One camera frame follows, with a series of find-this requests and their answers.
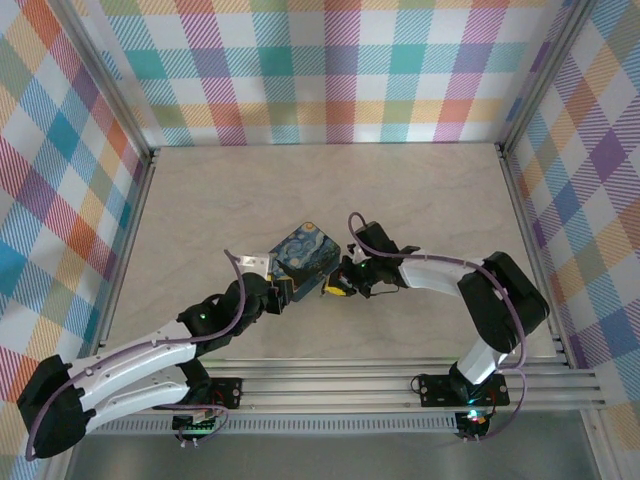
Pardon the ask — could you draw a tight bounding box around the blue starry painted box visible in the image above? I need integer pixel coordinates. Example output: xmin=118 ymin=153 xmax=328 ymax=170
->
xmin=267 ymin=219 xmax=342 ymax=304

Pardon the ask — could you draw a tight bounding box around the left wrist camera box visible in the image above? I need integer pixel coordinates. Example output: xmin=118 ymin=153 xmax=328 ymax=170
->
xmin=237 ymin=252 xmax=277 ymax=277

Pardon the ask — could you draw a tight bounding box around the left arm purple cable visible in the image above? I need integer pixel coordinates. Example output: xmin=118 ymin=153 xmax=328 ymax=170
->
xmin=24 ymin=248 xmax=249 ymax=461

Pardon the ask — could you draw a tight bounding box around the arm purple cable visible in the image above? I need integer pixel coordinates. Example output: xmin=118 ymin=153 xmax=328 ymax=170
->
xmin=24 ymin=248 xmax=249 ymax=461
xmin=346 ymin=211 xmax=529 ymax=442

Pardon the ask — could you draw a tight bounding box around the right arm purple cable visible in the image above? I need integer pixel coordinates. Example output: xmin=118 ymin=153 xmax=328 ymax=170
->
xmin=346 ymin=211 xmax=529 ymax=442

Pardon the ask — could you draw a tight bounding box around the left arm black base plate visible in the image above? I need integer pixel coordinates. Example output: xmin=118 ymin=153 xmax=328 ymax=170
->
xmin=199 ymin=377 xmax=244 ymax=411

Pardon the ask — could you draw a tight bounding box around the aluminium rail frame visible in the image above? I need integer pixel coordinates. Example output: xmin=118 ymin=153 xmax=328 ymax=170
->
xmin=54 ymin=357 xmax=607 ymax=416

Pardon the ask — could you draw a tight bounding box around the aluminium side rail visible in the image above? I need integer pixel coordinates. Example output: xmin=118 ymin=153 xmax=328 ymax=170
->
xmin=94 ymin=147 xmax=161 ymax=351
xmin=497 ymin=143 xmax=581 ymax=369

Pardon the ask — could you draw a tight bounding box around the grey slotted cable duct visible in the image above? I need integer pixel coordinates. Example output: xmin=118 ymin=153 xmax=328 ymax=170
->
xmin=79 ymin=417 xmax=460 ymax=436

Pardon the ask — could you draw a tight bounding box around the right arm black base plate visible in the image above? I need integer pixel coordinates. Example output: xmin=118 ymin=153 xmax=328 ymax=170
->
xmin=417 ymin=374 xmax=511 ymax=407

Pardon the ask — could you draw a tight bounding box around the aluminium corner post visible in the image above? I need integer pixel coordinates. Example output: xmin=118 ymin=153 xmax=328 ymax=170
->
xmin=49 ymin=0 xmax=161 ymax=161
xmin=499 ymin=0 xmax=601 ymax=151

